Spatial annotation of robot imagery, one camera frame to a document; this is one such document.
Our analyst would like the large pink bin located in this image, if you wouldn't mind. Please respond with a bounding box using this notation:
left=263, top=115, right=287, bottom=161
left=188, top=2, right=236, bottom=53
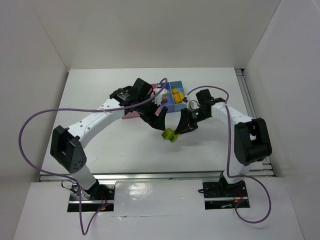
left=122, top=110, right=140, bottom=119

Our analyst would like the dark blue bin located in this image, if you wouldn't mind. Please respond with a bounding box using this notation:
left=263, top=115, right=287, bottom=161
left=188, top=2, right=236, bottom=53
left=156, top=82, right=175, bottom=114

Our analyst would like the lime green lego cluster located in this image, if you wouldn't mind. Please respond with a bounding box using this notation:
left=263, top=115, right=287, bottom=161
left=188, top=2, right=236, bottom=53
left=161, top=128, right=180, bottom=143

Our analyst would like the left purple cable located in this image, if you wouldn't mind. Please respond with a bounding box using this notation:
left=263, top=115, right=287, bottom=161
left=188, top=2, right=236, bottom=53
left=18, top=77, right=168, bottom=236

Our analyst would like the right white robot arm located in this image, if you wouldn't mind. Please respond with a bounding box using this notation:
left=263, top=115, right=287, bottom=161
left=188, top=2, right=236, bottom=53
left=174, top=89, right=272, bottom=197

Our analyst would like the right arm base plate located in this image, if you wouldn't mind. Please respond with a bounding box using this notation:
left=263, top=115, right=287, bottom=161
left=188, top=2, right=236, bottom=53
left=198, top=181, right=250, bottom=210

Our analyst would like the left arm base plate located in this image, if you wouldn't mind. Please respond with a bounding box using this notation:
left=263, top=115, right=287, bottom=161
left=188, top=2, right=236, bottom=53
left=67, top=183, right=116, bottom=213

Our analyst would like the aluminium front rail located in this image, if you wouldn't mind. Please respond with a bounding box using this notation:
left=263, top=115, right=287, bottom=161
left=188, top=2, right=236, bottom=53
left=39, top=169, right=275, bottom=182

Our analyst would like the purple cable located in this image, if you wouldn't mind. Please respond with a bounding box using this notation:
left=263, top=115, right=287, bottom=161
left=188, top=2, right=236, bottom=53
left=186, top=85, right=272, bottom=224
left=18, top=77, right=168, bottom=236

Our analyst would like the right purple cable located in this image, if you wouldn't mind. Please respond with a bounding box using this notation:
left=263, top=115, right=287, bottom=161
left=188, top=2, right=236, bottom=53
left=186, top=85, right=272, bottom=224

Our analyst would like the light blue bin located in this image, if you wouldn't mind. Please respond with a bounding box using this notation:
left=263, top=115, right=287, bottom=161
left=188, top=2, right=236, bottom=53
left=169, top=81, right=186, bottom=112

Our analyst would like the aluminium side rail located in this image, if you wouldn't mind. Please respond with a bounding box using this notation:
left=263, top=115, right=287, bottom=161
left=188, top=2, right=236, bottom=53
left=235, top=69, right=272, bottom=171

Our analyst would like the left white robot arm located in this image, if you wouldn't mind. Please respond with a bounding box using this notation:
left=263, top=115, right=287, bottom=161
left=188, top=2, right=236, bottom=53
left=50, top=78, right=169, bottom=199

